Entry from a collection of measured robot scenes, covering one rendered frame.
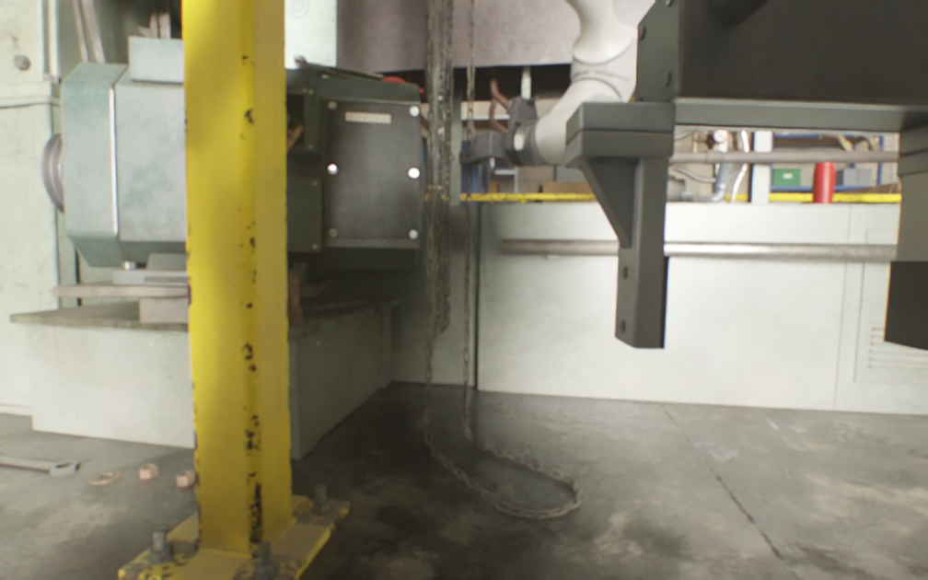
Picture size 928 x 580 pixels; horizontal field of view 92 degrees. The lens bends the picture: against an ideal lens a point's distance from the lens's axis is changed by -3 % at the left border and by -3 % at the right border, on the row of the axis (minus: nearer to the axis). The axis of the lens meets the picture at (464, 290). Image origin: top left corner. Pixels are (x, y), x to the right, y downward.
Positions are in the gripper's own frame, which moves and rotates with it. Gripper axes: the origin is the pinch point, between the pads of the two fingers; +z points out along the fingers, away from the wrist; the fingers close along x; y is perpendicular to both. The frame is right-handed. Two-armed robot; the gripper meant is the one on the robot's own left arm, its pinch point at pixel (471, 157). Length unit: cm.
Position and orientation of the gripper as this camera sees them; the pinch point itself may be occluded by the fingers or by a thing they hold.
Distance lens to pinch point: 106.7
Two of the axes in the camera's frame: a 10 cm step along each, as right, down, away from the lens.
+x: 7.8, -0.4, 6.3
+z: -6.3, -0.7, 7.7
